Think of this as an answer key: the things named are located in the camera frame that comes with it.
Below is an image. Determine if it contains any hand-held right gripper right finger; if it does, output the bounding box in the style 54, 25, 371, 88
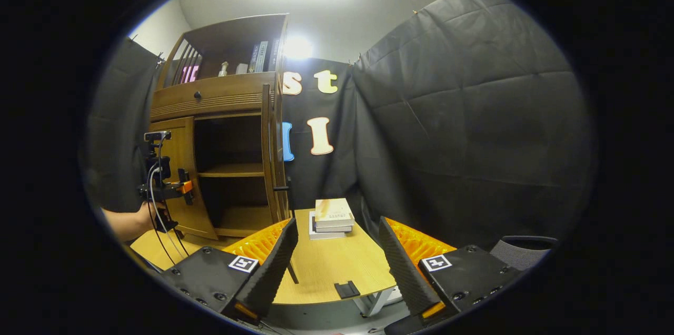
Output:
379, 216, 523, 321

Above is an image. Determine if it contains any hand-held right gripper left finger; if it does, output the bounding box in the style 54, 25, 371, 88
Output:
161, 218, 299, 323

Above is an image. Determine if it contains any black door handle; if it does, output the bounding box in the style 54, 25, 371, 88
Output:
273, 176, 295, 219

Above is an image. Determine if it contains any wooden double-door shoe cabinet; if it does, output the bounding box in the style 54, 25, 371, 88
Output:
148, 13, 294, 241

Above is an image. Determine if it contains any wooden inner cabinet shelf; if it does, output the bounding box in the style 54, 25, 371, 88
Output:
197, 162, 265, 178

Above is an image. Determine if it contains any wooden cabinet drawer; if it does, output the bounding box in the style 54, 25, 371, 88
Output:
150, 72, 277, 123

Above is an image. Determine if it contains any white table leg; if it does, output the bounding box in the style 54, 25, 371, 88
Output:
352, 286, 404, 318

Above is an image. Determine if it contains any white flat book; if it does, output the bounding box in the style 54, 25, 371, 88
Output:
308, 211, 349, 241

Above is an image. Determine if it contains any black table clip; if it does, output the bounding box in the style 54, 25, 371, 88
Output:
334, 280, 362, 300

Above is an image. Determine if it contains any dark-edged flat book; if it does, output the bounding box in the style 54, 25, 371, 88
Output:
313, 216, 353, 234

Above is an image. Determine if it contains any cream flat book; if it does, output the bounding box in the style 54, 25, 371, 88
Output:
314, 198, 355, 229

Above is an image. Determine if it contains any grey mesh chair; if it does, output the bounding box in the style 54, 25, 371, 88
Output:
489, 235, 559, 272

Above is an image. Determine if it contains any grey upright book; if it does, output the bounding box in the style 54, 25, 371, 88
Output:
255, 41, 270, 73

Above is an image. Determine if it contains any black backdrop cloth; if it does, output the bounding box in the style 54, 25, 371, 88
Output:
81, 0, 597, 252

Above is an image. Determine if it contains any small ceiling light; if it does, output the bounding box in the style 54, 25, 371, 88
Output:
284, 35, 315, 61

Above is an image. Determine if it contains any white cable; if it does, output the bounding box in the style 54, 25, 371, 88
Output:
147, 163, 178, 266

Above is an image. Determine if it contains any black cable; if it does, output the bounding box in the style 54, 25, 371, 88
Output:
156, 137, 191, 258

